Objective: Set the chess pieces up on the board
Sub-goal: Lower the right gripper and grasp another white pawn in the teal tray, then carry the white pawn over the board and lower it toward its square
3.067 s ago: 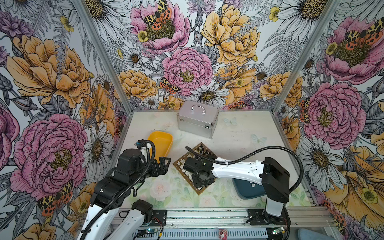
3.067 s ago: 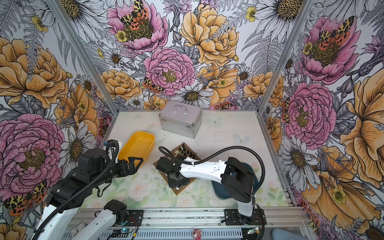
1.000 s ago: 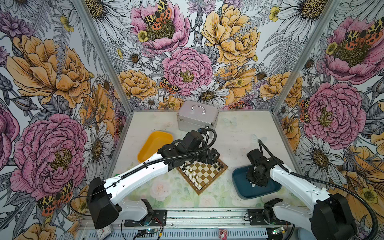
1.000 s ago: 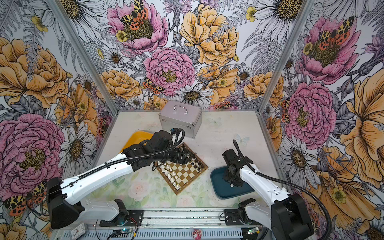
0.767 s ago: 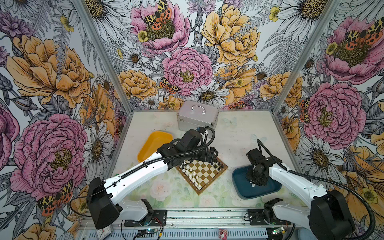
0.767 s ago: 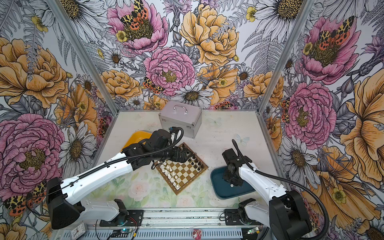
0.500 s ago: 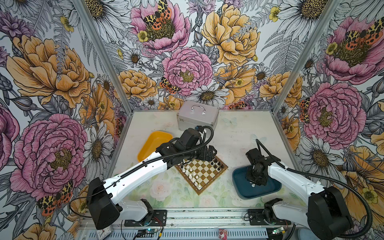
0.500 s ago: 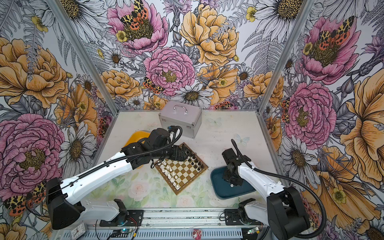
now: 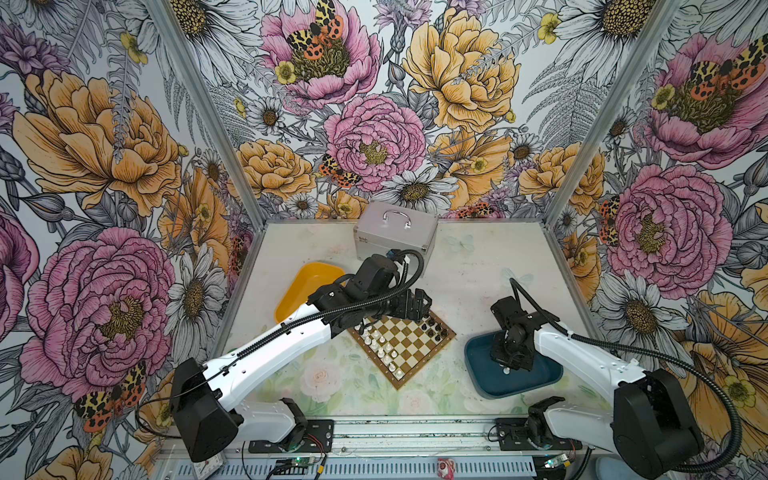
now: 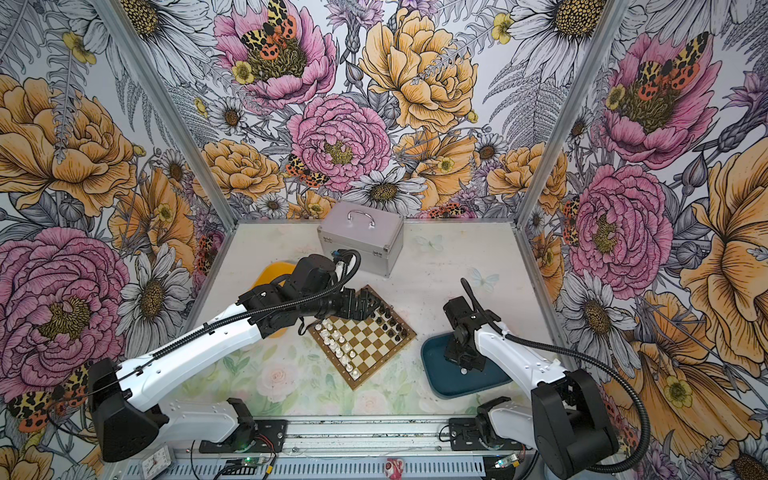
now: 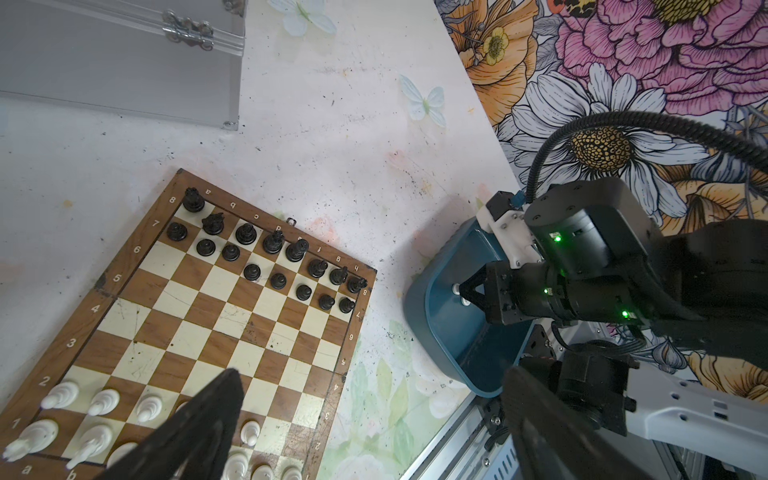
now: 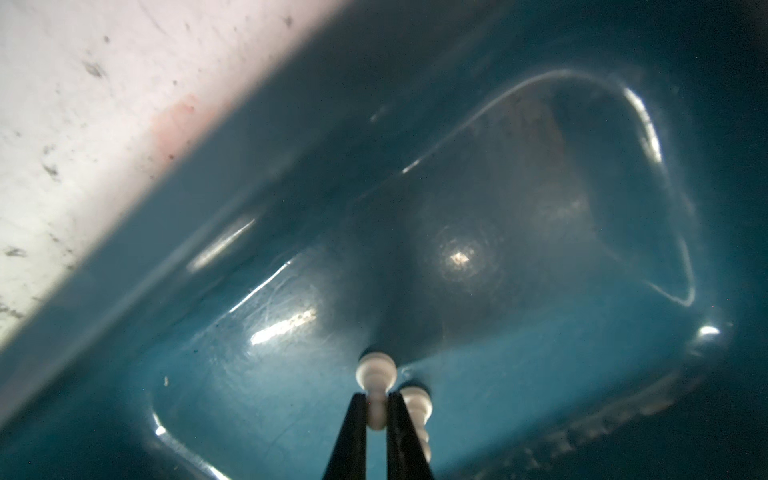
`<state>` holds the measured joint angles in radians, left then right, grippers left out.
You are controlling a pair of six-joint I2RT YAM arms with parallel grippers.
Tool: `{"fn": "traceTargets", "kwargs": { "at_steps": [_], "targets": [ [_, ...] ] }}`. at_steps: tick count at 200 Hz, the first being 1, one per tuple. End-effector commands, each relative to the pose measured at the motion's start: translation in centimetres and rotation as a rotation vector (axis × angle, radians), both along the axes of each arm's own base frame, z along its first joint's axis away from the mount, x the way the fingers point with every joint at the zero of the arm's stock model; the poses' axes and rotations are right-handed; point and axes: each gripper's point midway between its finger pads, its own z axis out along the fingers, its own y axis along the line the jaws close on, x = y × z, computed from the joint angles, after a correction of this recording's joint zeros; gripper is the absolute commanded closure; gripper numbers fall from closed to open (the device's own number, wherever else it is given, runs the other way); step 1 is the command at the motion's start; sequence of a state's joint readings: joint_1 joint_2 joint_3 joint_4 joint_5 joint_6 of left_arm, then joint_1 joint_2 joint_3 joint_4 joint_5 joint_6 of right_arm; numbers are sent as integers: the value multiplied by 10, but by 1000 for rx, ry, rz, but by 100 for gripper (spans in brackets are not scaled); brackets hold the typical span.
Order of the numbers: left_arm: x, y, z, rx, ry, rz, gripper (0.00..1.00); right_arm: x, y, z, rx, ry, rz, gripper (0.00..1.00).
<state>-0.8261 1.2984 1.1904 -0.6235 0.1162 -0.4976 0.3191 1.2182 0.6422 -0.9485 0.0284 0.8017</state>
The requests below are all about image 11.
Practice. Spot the silver aluminium case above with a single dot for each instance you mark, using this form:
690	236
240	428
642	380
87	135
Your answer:
178	60

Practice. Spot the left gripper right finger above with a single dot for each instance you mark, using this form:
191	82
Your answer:
551	441

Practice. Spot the white chess piece in tray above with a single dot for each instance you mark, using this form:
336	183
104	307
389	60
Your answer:
457	291

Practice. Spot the teal plastic tray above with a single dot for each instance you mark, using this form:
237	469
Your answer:
459	340

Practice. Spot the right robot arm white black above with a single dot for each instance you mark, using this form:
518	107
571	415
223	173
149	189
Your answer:
723	273

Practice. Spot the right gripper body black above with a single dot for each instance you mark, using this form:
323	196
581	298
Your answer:
602	260

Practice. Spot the wooden chess board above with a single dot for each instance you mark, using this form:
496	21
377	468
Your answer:
206	282

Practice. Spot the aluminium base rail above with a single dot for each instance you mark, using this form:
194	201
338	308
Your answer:
473	444

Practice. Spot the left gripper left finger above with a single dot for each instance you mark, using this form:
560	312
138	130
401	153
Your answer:
196	439

